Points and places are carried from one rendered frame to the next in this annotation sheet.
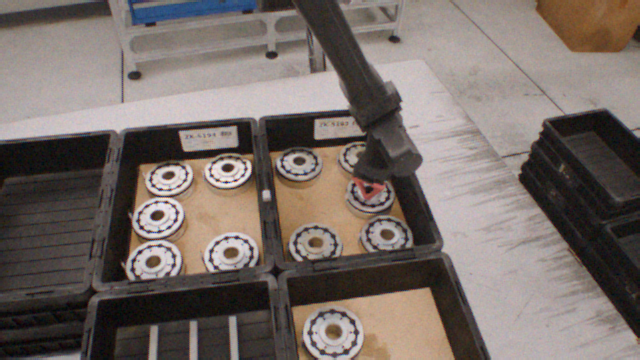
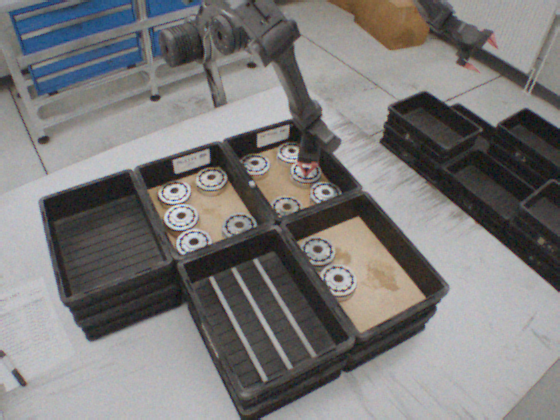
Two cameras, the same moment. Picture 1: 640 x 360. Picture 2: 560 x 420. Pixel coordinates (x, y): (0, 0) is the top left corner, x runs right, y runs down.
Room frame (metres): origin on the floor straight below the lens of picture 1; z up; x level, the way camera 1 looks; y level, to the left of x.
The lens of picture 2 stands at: (-0.37, 0.32, 1.89)
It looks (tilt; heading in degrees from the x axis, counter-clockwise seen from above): 48 degrees down; 341
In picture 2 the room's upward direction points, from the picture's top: 3 degrees clockwise
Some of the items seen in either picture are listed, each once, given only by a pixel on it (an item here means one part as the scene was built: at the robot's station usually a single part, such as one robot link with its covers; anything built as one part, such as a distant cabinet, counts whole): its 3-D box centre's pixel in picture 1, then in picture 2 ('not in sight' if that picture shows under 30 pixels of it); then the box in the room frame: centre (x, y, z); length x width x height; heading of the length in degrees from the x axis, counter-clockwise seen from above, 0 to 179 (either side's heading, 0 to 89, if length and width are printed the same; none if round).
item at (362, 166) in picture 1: (379, 151); (310, 143); (0.64, -0.11, 0.98); 0.10 x 0.07 x 0.07; 155
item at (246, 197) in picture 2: (191, 210); (201, 207); (0.57, 0.25, 0.87); 0.40 x 0.30 x 0.11; 12
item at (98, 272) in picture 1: (187, 194); (200, 195); (0.57, 0.25, 0.92); 0.40 x 0.30 x 0.02; 12
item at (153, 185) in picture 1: (169, 177); (174, 192); (0.66, 0.33, 0.86); 0.10 x 0.10 x 0.01
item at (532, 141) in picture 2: not in sight; (525, 168); (0.89, -1.49, 0.37); 0.40 x 0.30 x 0.45; 19
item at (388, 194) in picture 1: (370, 192); (306, 171); (0.65, -0.11, 0.86); 0.10 x 0.10 x 0.01
